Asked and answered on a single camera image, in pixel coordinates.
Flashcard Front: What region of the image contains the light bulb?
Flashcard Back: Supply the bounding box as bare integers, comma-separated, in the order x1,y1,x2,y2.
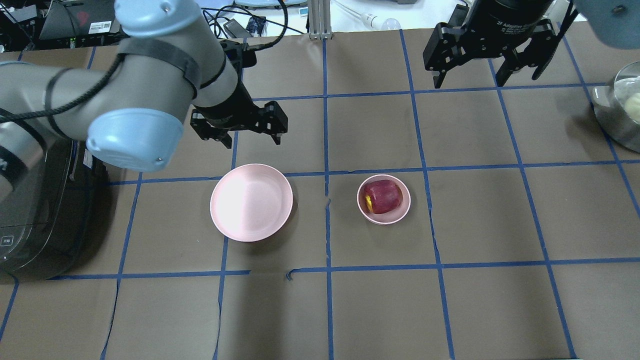
332,0,402,31

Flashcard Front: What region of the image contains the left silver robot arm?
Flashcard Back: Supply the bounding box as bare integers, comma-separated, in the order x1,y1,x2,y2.
0,0,288,199

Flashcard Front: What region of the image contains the white steamed bun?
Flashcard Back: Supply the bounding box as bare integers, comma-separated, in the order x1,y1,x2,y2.
623,92,640,124

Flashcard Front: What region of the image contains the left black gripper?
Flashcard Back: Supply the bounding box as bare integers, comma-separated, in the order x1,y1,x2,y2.
189,82,289,150

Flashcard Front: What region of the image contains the red apple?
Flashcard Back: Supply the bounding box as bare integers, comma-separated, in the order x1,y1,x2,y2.
363,178,403,214

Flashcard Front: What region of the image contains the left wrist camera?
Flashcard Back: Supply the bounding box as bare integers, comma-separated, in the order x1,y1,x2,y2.
219,39,258,74

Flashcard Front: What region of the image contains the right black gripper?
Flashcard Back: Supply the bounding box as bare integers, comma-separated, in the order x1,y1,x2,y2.
422,0,558,89

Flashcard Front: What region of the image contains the aluminium frame post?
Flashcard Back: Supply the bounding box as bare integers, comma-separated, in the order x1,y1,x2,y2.
307,0,333,40

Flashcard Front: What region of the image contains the dark grey rice cooker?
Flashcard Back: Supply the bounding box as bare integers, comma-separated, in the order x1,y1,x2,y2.
0,139,106,285

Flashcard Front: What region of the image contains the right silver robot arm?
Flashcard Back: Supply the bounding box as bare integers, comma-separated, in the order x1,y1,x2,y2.
422,0,640,89

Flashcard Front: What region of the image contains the pink bowl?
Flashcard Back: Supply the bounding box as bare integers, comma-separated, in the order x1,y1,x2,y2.
356,174,412,226

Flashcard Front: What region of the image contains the steel pot with handles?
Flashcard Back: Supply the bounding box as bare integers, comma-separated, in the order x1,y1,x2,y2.
591,61,640,153

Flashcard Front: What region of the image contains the black computer box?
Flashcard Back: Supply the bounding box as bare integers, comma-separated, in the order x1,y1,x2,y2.
39,0,121,41

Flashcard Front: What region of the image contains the pink plate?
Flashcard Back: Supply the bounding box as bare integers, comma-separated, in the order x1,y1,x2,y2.
209,163,294,243

